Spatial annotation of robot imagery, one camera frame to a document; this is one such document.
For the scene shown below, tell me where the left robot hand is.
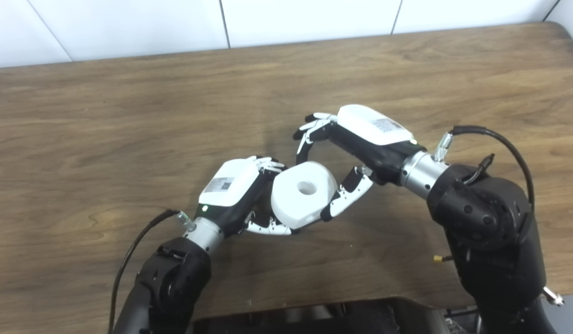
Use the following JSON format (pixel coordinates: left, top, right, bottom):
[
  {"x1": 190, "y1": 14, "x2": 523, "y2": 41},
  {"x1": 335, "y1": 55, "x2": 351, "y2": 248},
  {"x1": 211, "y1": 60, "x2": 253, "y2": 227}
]
[{"x1": 196, "y1": 156, "x2": 301, "y2": 237}]

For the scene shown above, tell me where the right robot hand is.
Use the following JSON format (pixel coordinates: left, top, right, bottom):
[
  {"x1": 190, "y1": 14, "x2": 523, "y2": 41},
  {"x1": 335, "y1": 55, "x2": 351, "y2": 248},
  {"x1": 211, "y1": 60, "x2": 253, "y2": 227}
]
[{"x1": 293, "y1": 104, "x2": 427, "y2": 222}]

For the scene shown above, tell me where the round white piece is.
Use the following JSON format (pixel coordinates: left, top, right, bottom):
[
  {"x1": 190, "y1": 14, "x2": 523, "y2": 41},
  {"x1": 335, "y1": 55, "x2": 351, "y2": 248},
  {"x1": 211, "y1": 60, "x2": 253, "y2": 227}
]
[{"x1": 270, "y1": 161, "x2": 338, "y2": 230}]

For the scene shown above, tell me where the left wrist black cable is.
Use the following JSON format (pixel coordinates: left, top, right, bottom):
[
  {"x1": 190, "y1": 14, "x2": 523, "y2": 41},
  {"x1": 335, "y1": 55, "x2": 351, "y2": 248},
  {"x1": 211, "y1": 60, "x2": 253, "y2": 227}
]
[{"x1": 108, "y1": 209, "x2": 196, "y2": 332}]

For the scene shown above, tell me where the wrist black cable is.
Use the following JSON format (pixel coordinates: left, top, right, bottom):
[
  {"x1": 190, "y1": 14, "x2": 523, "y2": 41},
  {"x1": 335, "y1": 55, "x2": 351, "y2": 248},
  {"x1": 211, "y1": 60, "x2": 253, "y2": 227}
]
[
  {"x1": 108, "y1": 209, "x2": 196, "y2": 332},
  {"x1": 435, "y1": 125, "x2": 535, "y2": 205}
]

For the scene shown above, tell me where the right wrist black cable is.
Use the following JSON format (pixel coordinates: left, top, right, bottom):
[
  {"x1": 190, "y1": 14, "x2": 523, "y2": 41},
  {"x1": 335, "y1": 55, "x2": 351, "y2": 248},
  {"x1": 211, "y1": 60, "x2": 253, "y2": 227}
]
[{"x1": 435, "y1": 125, "x2": 535, "y2": 205}]

